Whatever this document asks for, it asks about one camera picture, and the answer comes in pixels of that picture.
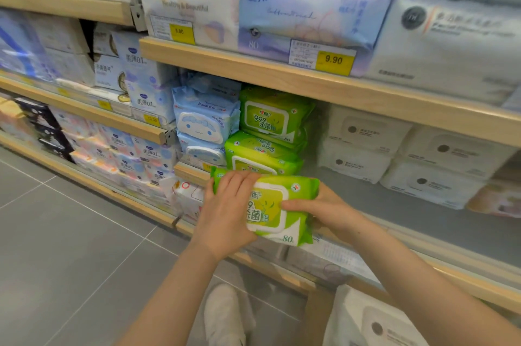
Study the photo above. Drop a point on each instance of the person's right hand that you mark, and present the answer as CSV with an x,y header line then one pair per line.
x,y
331,213

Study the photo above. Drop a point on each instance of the person's left hand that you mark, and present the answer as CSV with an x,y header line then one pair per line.
x,y
228,215

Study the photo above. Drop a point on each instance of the white wet wipes packet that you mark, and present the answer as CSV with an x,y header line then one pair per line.
x,y
456,150
366,325
431,183
354,160
366,126

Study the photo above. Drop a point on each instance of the brown cardboard box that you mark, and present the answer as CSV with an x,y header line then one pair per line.
x,y
317,313

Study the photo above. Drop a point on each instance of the wooden store shelving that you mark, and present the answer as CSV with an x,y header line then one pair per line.
x,y
285,77

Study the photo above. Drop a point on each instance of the orange baby wipes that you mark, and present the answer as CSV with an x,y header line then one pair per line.
x,y
494,199

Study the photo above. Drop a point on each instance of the person's right forearm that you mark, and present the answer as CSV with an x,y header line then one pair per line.
x,y
427,288

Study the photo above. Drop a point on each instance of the person's left forearm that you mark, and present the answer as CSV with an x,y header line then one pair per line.
x,y
167,305

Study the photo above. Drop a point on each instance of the neighbouring wooden shelf unit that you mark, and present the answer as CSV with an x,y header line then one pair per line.
x,y
61,8

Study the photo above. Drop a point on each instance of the clear pack with red print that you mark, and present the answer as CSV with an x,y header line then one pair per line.
x,y
187,195

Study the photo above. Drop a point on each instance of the white pack with blue print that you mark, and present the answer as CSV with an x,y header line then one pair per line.
x,y
325,260

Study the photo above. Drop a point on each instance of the yellow price tag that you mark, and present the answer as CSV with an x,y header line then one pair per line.
x,y
173,30
322,57
208,167

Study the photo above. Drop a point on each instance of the stack of small pastel packs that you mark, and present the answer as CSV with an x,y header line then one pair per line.
x,y
122,154

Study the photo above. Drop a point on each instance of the stack of blue logo packs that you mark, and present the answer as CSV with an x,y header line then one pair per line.
x,y
142,73

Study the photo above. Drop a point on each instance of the lilac blue tissue pack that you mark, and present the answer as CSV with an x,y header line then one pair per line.
x,y
313,16

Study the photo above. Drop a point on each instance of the stack of white towel packs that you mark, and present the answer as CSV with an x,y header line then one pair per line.
x,y
447,44

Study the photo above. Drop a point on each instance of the stack of dark packets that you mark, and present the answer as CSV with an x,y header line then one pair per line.
x,y
40,130

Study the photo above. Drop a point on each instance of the pale floral tissue pack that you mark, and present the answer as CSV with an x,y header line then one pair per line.
x,y
187,4

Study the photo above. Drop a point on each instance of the stack of blue white packs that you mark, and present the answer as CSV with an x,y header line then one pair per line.
x,y
40,44

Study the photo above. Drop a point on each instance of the grey metal shelf bracket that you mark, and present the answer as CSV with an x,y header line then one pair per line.
x,y
171,137
138,17

